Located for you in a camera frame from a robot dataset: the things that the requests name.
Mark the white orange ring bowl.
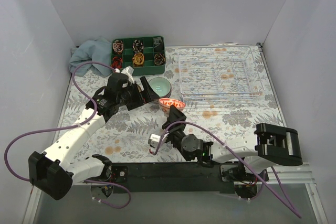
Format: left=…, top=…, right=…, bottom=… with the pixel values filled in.
left=159, top=98, right=186, bottom=117

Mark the pale green bowl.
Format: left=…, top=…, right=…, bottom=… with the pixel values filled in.
left=149, top=77, right=172, bottom=96

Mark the red diamond pattern bowl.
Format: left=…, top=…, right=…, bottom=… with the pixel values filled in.
left=159, top=92, right=172, bottom=99

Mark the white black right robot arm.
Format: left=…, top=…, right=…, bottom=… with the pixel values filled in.
left=158, top=106, right=303, bottom=181

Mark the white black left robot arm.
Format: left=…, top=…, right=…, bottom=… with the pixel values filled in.
left=28, top=73, right=159, bottom=200

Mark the brown floral rolled band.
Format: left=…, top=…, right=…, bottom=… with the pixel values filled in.
left=154, top=53, right=166, bottom=66

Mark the yellow rolled band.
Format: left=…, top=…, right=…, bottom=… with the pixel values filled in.
left=132, top=52, right=144, bottom=67

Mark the orange black rolled band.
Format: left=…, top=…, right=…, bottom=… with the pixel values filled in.
left=111, top=56, right=123, bottom=69

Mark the green compartment organizer tray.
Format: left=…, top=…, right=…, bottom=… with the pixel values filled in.
left=111, top=36, right=166, bottom=76

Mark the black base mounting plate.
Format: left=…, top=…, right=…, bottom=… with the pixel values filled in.
left=107, top=162, right=260, bottom=194

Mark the black white rolled band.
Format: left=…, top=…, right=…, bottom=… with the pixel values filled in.
left=132, top=39, right=144, bottom=53

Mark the grey folded item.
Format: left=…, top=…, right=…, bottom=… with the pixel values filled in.
left=153, top=37, right=164, bottom=52

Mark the pink black rolled band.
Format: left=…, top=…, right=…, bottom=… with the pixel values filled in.
left=112, top=40, right=124, bottom=54

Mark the light blue denim cloth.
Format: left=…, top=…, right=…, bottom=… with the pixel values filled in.
left=69, top=37, right=112, bottom=77

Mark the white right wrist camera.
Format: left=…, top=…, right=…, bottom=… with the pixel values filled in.
left=148, top=133, right=168, bottom=148

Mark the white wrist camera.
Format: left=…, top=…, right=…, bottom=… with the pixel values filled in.
left=148, top=133, right=168, bottom=148
left=115, top=66, right=135, bottom=83

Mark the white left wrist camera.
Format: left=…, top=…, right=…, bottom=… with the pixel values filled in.
left=115, top=66, right=135, bottom=83

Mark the white wire dish rack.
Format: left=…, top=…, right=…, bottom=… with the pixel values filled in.
left=177, top=45, right=264, bottom=103

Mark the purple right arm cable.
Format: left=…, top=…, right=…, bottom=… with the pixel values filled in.
left=151, top=121, right=302, bottom=219

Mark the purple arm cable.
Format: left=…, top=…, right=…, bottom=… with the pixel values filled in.
left=4, top=61, right=131, bottom=208
left=151, top=121, right=302, bottom=219

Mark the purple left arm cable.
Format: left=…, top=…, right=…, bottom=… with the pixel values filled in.
left=4, top=61, right=131, bottom=208

